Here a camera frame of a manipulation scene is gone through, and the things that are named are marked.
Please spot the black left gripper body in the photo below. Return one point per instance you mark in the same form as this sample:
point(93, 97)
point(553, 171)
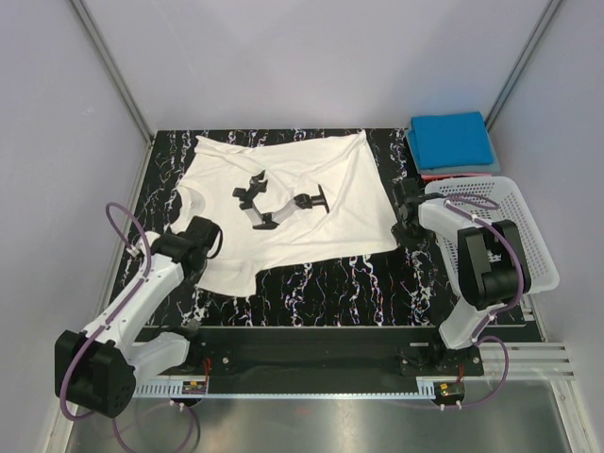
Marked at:
point(194, 274)

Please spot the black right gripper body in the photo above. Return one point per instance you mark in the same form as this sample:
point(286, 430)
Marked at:
point(408, 234)

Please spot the white t-shirt with print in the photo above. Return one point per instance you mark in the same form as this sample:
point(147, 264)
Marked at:
point(285, 204)

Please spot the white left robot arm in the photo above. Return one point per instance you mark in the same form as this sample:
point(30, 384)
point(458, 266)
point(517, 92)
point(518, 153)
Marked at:
point(100, 367)

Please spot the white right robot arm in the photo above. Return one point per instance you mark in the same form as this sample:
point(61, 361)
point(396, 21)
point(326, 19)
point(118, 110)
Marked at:
point(492, 270)

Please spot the folded pink t-shirt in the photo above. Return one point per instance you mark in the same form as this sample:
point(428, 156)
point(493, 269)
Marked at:
point(431, 177)

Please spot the folded blue t-shirt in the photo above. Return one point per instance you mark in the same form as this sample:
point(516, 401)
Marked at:
point(450, 140)

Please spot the white plastic laundry basket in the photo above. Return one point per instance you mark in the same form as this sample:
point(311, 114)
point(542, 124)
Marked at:
point(511, 206)

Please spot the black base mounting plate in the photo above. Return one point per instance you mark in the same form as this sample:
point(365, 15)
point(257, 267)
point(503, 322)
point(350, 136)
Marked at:
point(342, 357)

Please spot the white slotted cable duct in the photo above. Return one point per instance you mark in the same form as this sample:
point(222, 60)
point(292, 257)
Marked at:
point(189, 389)

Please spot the aluminium frame rail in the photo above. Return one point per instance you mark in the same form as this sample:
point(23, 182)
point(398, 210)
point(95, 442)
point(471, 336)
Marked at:
point(527, 361)

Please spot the left aluminium corner post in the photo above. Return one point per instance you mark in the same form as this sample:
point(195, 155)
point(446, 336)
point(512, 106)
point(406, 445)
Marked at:
point(101, 48)

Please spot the aluminium corner post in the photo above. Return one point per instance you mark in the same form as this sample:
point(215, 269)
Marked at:
point(536, 37)
point(101, 48)

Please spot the right aluminium corner post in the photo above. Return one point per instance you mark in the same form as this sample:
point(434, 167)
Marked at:
point(536, 37)

